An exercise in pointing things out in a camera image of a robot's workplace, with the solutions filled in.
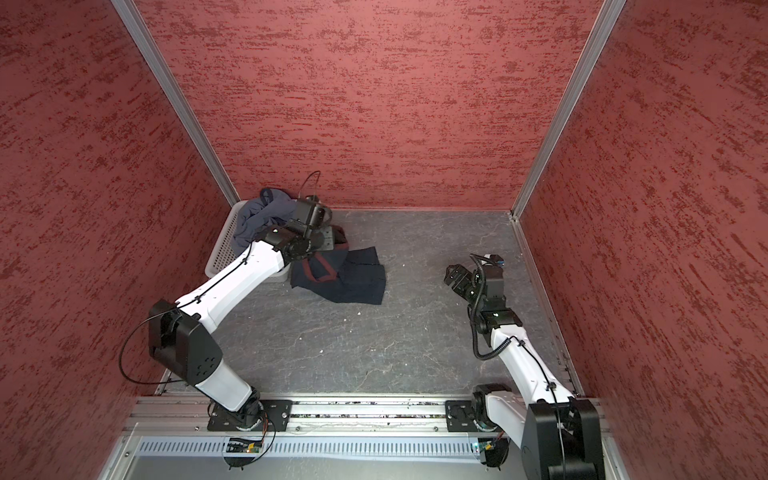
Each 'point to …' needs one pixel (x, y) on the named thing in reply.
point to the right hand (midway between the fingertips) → (454, 278)
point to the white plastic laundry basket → (224, 250)
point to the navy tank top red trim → (344, 276)
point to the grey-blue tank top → (254, 215)
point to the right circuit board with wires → (495, 449)
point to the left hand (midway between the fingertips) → (325, 240)
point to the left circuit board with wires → (247, 445)
